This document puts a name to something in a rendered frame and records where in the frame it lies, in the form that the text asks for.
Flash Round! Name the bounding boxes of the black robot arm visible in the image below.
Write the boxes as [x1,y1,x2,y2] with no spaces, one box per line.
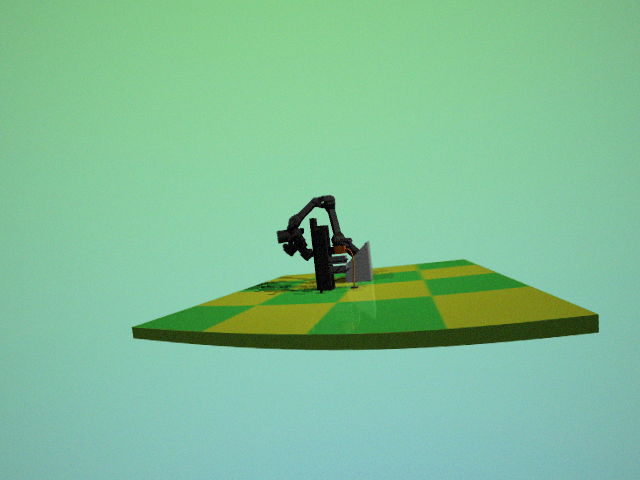
[277,195,359,257]

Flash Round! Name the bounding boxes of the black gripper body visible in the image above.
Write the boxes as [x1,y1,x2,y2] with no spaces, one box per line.
[287,233,313,259]

